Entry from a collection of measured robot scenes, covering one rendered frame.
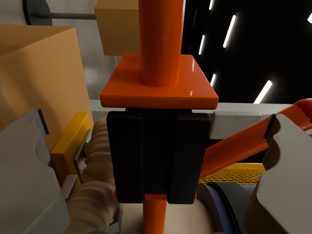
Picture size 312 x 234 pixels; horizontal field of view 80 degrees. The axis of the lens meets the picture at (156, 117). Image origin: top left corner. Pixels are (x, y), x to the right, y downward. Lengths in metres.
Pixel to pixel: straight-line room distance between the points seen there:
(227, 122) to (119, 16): 1.10
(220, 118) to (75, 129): 1.08
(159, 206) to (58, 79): 0.20
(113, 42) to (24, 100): 1.55
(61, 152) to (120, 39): 1.51
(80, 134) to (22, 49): 0.13
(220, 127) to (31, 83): 1.20
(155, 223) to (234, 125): 1.19
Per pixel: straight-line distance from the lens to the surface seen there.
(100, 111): 1.29
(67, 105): 0.30
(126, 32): 1.68
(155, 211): 0.18
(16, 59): 0.22
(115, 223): 0.24
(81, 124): 0.30
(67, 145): 0.27
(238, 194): 0.30
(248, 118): 1.34
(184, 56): 0.16
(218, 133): 1.35
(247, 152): 0.17
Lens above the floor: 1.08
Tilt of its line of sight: 1 degrees up
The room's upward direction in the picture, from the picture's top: 91 degrees clockwise
